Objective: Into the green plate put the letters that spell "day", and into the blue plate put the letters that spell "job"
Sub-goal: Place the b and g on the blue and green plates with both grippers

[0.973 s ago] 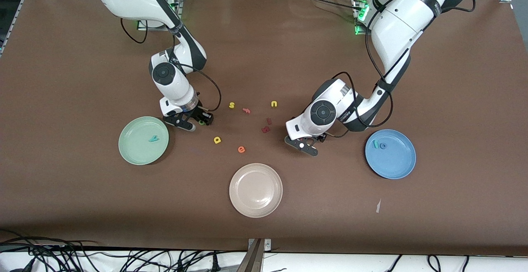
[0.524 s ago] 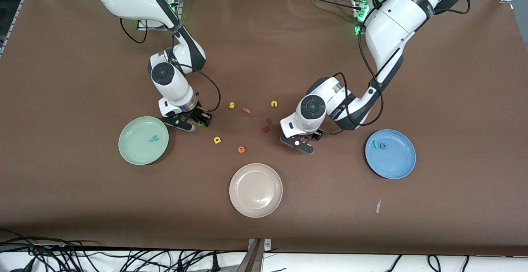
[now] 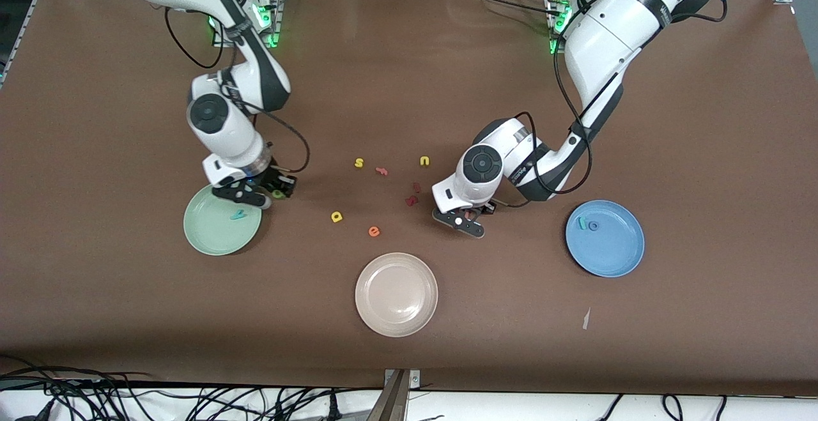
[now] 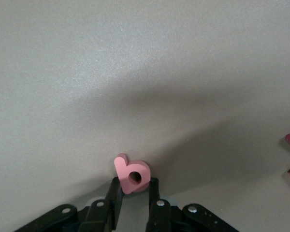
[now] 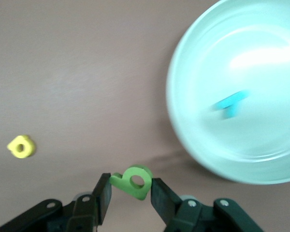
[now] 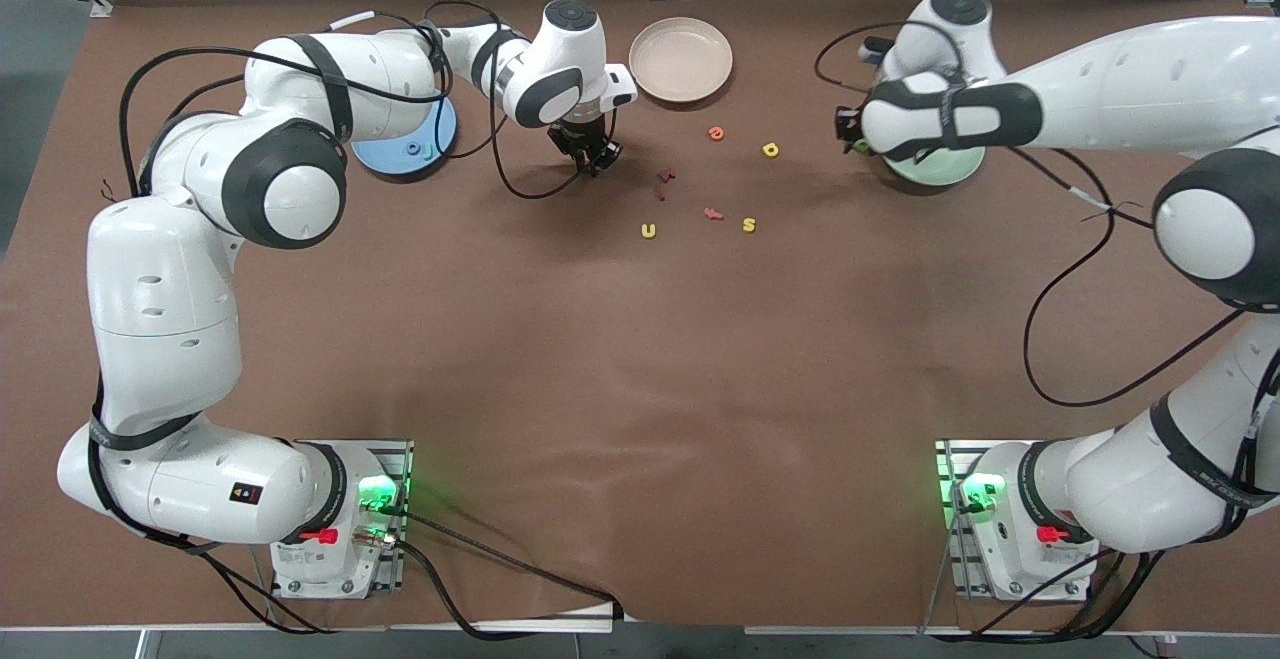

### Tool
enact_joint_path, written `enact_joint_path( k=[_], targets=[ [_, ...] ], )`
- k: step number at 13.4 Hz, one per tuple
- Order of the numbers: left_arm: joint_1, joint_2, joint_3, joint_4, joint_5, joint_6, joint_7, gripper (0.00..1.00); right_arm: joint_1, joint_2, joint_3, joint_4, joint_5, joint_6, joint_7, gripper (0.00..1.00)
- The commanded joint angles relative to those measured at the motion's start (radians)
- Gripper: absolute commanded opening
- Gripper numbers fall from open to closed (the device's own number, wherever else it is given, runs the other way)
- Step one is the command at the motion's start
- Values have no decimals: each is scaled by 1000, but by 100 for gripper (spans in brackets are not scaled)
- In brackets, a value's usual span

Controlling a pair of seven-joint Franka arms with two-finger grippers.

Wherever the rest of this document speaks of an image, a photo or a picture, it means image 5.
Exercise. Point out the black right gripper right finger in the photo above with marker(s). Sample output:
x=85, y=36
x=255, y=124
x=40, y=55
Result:
x=169, y=205

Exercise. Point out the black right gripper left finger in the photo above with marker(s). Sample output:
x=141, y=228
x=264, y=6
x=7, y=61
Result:
x=87, y=212

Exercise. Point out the green foam letter a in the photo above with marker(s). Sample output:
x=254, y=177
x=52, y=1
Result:
x=133, y=181

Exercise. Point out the yellow foam letter a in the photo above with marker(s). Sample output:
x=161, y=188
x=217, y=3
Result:
x=21, y=146

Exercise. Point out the teal foam letter y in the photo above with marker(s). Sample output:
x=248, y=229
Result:
x=230, y=104

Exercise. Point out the pale green plastic plate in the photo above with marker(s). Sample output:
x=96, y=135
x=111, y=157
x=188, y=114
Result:
x=244, y=60

